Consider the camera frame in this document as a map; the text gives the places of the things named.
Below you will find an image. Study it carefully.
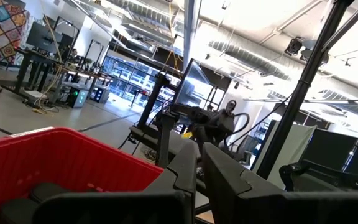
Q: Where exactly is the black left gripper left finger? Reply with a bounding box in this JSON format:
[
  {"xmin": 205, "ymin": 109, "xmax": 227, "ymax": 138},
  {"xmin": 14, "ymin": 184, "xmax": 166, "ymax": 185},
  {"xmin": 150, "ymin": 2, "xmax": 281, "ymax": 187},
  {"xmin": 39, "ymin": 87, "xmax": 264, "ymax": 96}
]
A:
[{"xmin": 31, "ymin": 141, "xmax": 198, "ymax": 224}]

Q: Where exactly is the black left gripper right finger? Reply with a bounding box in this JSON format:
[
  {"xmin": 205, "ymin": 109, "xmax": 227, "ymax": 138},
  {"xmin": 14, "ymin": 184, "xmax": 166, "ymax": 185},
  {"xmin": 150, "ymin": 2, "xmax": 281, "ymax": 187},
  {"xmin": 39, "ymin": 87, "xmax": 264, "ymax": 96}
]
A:
[{"xmin": 202, "ymin": 142, "xmax": 358, "ymax": 224}]

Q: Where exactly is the black rubber slide sandal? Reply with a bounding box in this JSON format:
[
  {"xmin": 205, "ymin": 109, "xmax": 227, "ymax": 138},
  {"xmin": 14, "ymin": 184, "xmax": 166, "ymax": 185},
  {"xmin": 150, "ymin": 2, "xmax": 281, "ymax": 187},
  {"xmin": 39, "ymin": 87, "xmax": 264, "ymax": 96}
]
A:
[
  {"xmin": 29, "ymin": 182, "xmax": 71, "ymax": 205},
  {"xmin": 0, "ymin": 197, "xmax": 40, "ymax": 224}
]

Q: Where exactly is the red plastic bin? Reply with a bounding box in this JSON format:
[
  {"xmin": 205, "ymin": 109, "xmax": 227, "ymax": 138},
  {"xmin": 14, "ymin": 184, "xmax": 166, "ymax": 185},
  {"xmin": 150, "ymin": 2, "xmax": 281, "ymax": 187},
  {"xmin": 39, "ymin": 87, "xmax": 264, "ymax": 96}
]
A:
[{"xmin": 0, "ymin": 126, "xmax": 165, "ymax": 224}]

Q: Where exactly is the white panel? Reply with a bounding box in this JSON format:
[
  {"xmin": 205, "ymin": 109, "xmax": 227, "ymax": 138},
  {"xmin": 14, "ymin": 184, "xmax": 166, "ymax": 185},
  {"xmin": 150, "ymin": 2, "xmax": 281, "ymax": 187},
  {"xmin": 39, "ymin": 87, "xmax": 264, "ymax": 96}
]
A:
[{"xmin": 252, "ymin": 119, "xmax": 318, "ymax": 191}]

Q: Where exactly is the black partition panel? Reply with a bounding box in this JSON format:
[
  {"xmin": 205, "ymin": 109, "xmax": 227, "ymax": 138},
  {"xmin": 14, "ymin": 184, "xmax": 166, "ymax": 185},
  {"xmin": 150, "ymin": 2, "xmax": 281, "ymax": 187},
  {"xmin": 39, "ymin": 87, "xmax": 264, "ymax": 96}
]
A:
[{"xmin": 300, "ymin": 127, "xmax": 358, "ymax": 175}]

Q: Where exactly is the black office chair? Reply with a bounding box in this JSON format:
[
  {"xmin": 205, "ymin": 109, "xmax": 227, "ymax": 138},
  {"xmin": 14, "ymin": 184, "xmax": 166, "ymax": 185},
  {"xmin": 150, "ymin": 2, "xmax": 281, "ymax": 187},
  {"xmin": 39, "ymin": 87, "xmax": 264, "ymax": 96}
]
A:
[{"xmin": 278, "ymin": 159, "xmax": 358, "ymax": 193}]

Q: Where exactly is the dark computer tower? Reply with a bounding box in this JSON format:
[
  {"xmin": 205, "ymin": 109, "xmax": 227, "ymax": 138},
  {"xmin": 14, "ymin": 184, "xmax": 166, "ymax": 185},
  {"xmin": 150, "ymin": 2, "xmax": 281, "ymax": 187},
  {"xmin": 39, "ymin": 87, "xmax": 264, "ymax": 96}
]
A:
[{"xmin": 92, "ymin": 85, "xmax": 111, "ymax": 105}]

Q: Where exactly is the computer tower with green light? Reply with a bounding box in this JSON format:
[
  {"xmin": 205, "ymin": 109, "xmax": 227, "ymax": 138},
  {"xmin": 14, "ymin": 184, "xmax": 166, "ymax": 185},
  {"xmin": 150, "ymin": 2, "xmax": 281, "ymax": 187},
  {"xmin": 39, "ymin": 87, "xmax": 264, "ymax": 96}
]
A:
[{"xmin": 68, "ymin": 86, "xmax": 90, "ymax": 109}]

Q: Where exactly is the large tilted display screen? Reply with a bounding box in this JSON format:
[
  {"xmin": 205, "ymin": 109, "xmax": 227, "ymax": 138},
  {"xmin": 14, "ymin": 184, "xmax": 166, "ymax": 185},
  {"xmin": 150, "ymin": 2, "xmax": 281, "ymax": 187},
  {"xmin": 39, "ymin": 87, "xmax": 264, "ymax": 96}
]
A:
[{"xmin": 172, "ymin": 58, "xmax": 218, "ymax": 110}]

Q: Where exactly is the person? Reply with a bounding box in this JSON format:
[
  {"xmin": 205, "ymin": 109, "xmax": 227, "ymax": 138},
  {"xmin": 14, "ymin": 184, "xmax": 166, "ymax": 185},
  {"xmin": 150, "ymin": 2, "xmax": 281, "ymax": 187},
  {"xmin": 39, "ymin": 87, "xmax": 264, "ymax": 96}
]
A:
[{"xmin": 68, "ymin": 48, "xmax": 81, "ymax": 65}]

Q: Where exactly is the black desk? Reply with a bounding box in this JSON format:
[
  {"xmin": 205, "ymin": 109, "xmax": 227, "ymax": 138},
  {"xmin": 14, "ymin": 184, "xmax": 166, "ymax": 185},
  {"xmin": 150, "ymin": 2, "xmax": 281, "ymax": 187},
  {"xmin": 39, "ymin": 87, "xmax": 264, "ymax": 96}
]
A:
[{"xmin": 0, "ymin": 46, "xmax": 67, "ymax": 102}]

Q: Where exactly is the black computer monitor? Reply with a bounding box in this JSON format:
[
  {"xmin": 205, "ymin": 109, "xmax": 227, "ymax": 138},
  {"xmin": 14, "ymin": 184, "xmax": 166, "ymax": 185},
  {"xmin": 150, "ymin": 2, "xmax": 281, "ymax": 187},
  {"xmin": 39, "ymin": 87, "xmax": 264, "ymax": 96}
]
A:
[{"xmin": 25, "ymin": 21, "xmax": 64, "ymax": 54}]

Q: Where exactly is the grey steel column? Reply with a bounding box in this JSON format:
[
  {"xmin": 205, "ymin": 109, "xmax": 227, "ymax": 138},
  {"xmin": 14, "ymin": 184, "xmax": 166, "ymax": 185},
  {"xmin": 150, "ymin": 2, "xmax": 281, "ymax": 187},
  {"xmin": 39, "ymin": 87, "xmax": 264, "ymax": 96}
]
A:
[{"xmin": 183, "ymin": 0, "xmax": 204, "ymax": 68}]

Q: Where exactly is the colourful patchwork quilt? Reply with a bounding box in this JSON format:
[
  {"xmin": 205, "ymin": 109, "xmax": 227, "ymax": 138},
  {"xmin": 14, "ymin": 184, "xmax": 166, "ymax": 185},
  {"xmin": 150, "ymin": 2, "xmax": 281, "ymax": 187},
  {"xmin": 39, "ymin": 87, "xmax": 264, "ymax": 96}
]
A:
[{"xmin": 0, "ymin": 0, "xmax": 31, "ymax": 65}]

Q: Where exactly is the black aluminium rig frame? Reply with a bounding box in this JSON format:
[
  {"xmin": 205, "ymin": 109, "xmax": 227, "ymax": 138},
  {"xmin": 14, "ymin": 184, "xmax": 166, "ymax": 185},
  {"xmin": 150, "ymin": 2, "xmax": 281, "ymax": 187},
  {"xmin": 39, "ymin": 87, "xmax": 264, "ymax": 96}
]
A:
[{"xmin": 128, "ymin": 0, "xmax": 358, "ymax": 224}]

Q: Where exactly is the silver ventilation duct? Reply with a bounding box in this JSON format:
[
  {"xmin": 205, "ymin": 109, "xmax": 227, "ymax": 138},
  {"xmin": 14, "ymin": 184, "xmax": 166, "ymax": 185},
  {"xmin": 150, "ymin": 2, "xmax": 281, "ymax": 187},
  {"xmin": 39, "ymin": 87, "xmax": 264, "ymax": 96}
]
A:
[{"xmin": 208, "ymin": 39, "xmax": 292, "ymax": 82}]

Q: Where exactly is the black overhead camera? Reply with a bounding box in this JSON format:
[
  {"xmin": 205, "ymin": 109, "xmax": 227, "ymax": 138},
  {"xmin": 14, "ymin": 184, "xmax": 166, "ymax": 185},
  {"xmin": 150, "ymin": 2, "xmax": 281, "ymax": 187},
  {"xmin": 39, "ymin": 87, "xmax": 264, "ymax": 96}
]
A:
[{"xmin": 283, "ymin": 36, "xmax": 305, "ymax": 57}]

